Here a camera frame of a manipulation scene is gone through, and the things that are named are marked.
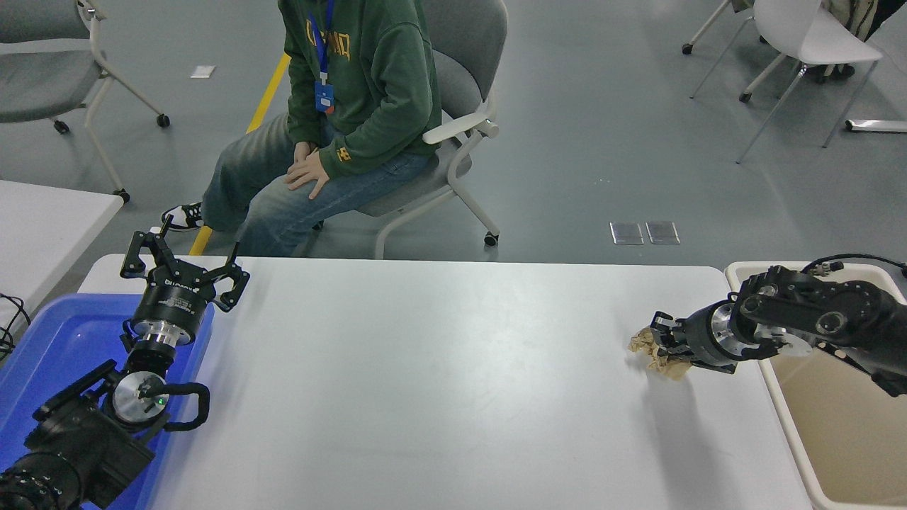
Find blue lanyard badge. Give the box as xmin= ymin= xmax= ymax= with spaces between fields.
xmin=308 ymin=0 xmax=336 ymax=115

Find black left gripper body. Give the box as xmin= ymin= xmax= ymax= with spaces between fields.
xmin=131 ymin=268 xmax=216 ymax=334

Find white side table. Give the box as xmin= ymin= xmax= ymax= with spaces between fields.
xmin=0 ymin=178 xmax=125 ymax=334

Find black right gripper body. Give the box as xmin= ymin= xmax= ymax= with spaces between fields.
xmin=679 ymin=303 xmax=738 ymax=375

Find black cable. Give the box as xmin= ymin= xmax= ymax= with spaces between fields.
xmin=0 ymin=292 xmax=33 ymax=363

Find white shell chair metal legs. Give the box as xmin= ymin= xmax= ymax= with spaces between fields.
xmin=689 ymin=0 xmax=884 ymax=165

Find beige garment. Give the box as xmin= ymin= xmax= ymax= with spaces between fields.
xmin=821 ymin=0 xmax=879 ymax=38

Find white table foot bar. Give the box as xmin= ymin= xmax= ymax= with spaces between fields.
xmin=845 ymin=119 xmax=907 ymax=135

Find blue plastic tray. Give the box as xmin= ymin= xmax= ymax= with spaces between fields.
xmin=0 ymin=293 xmax=215 ymax=510

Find person's left hand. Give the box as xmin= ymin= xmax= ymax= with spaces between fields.
xmin=284 ymin=151 xmax=332 ymax=201

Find grey armchair with white frame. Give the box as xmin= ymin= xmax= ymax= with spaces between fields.
xmin=0 ymin=0 xmax=171 ymax=204

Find white grey castor chair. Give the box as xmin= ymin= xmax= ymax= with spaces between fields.
xmin=305 ymin=0 xmax=509 ymax=260

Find seated person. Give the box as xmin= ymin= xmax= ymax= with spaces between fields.
xmin=162 ymin=0 xmax=444 ymax=257

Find large pale plastic bin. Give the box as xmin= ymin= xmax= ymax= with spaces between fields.
xmin=725 ymin=261 xmax=907 ymax=510

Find tan paper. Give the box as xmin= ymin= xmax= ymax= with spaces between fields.
xmin=628 ymin=326 xmax=694 ymax=381

